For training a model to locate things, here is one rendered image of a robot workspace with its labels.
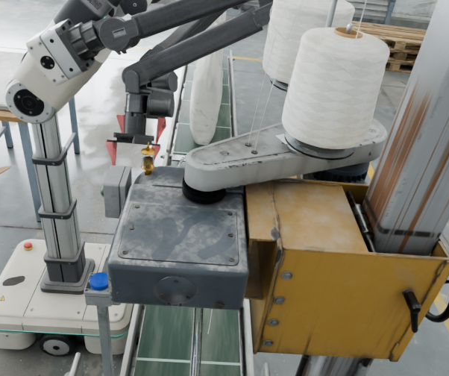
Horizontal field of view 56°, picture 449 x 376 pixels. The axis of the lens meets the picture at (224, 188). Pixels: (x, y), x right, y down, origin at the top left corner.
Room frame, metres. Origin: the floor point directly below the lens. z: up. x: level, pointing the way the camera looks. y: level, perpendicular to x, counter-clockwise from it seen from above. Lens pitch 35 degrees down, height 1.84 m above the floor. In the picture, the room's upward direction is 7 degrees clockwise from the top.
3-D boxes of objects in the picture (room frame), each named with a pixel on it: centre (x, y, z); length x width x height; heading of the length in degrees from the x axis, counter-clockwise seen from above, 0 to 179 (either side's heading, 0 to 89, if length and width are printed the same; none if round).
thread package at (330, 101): (0.65, -0.15, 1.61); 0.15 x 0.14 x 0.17; 5
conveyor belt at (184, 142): (3.49, 0.26, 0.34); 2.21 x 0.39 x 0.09; 5
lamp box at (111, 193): (0.72, 0.23, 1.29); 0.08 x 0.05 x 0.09; 5
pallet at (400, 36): (6.33, -2.09, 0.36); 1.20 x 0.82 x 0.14; 91
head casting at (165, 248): (0.62, 0.07, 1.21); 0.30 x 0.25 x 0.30; 5
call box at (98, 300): (0.85, 0.33, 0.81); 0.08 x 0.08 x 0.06; 5
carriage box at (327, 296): (0.69, -0.27, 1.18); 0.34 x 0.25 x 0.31; 95
